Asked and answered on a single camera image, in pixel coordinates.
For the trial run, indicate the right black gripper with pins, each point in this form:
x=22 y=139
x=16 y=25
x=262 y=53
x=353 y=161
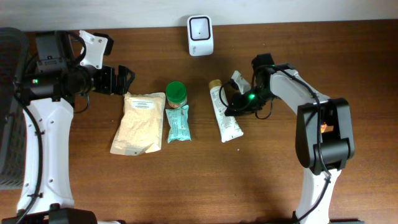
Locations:
x=244 y=106

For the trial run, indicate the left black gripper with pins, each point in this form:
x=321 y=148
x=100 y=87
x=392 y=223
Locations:
x=108 y=86

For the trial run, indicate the white tube gold cap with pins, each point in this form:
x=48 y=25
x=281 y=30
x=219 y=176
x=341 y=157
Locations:
x=229 y=128

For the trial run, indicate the green lid jar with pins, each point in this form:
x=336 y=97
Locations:
x=176 y=94

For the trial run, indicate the beige grain pouch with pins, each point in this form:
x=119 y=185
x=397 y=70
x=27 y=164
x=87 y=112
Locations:
x=140 y=129

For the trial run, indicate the teal snack packet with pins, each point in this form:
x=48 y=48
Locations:
x=178 y=122

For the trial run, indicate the orange tissue pack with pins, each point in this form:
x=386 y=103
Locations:
x=323 y=127

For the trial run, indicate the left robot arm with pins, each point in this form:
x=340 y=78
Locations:
x=37 y=107

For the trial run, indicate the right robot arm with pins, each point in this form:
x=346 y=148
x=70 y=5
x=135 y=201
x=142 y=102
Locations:
x=324 y=133

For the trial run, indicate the grey plastic mesh basket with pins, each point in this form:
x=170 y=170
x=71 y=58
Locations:
x=14 y=51

